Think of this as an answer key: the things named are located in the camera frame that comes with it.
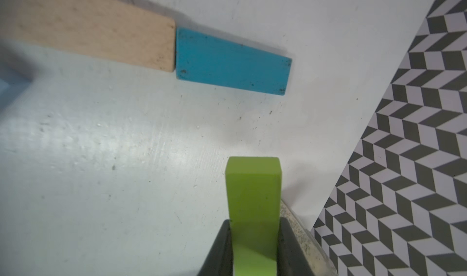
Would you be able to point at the natural wood block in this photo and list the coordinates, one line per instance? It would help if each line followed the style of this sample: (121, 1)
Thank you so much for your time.
(107, 29)

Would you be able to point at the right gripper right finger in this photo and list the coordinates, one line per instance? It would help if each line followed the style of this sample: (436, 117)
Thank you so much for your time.
(291, 260)

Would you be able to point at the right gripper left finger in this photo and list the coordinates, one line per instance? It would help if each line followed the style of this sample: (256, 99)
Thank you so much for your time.
(219, 261)

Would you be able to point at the teal block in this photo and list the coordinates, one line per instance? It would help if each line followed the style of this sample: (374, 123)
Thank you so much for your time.
(214, 61)

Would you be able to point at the green long block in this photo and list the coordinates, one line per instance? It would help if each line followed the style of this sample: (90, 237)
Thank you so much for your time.
(253, 186)

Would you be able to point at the light blue small block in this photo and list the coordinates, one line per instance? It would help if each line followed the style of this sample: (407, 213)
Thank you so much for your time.
(15, 79)

